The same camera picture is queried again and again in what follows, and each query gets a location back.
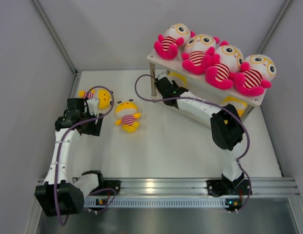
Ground yellow plush front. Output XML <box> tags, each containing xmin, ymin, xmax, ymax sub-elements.
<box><xmin>168</xmin><ymin>72</ymin><xmax>187</xmax><ymax>88</ymax></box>

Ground yellow plush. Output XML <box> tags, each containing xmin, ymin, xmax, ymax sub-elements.
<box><xmin>115</xmin><ymin>99</ymin><xmax>141</xmax><ymax>133</ymax></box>
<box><xmin>222</xmin><ymin>96</ymin><xmax>248</xmax><ymax>117</ymax></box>
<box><xmin>168</xmin><ymin>72</ymin><xmax>187</xmax><ymax>88</ymax></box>

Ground yellow plush sideways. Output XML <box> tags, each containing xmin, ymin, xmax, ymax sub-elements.
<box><xmin>78</xmin><ymin>89</ymin><xmax>113</xmax><ymax>110</ymax></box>

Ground pink plush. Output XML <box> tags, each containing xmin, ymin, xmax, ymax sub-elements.
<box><xmin>182</xmin><ymin>34</ymin><xmax>220</xmax><ymax>75</ymax></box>
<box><xmin>205</xmin><ymin>41</ymin><xmax>244</xmax><ymax>90</ymax></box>
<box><xmin>234</xmin><ymin>54</ymin><xmax>277</xmax><ymax>97</ymax></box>
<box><xmin>154</xmin><ymin>23</ymin><xmax>196</xmax><ymax>60</ymax></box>

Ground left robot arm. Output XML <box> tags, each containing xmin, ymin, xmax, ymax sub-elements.
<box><xmin>35</xmin><ymin>98</ymin><xmax>105</xmax><ymax>217</ymax></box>

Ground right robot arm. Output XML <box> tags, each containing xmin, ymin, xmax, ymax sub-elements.
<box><xmin>154</xmin><ymin>76</ymin><xmax>244</xmax><ymax>194</ymax></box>

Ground yellow plush under shelf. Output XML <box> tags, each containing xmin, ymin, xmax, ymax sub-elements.
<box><xmin>222</xmin><ymin>96</ymin><xmax>248</xmax><ymax>117</ymax></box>

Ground white two-tier shelf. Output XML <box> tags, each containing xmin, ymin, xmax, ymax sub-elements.
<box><xmin>147</xmin><ymin>50</ymin><xmax>265</xmax><ymax>121</ymax></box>

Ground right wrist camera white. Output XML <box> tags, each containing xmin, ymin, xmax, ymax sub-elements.
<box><xmin>157</xmin><ymin>71</ymin><xmax>168</xmax><ymax>79</ymax></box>

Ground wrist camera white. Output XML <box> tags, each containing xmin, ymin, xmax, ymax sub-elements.
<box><xmin>87</xmin><ymin>98</ymin><xmax>100</xmax><ymax>117</ymax></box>
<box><xmin>157</xmin><ymin>71</ymin><xmax>168</xmax><ymax>79</ymax></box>

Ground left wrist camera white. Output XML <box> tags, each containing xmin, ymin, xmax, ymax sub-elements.
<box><xmin>87</xmin><ymin>98</ymin><xmax>100</xmax><ymax>117</ymax></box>

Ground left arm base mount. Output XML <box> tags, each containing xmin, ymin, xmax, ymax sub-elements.
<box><xmin>89</xmin><ymin>179</ymin><xmax>121</xmax><ymax>196</ymax></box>

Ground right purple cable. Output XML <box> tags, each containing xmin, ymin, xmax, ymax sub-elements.
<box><xmin>134</xmin><ymin>74</ymin><xmax>252</xmax><ymax>214</ymax></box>

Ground purple cable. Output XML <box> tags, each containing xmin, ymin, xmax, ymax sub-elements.
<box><xmin>134</xmin><ymin>74</ymin><xmax>252</xmax><ymax>214</ymax></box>
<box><xmin>53</xmin><ymin>85</ymin><xmax>116</xmax><ymax>227</ymax></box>

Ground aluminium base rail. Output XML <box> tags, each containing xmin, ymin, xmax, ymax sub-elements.
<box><xmin>83</xmin><ymin>177</ymin><xmax>300</xmax><ymax>212</ymax></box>

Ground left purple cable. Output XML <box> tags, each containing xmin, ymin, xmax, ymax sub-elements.
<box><xmin>53</xmin><ymin>85</ymin><xmax>116</xmax><ymax>227</ymax></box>

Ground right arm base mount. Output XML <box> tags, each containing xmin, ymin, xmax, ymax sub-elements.
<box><xmin>207</xmin><ymin>179</ymin><xmax>252</xmax><ymax>197</ymax></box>

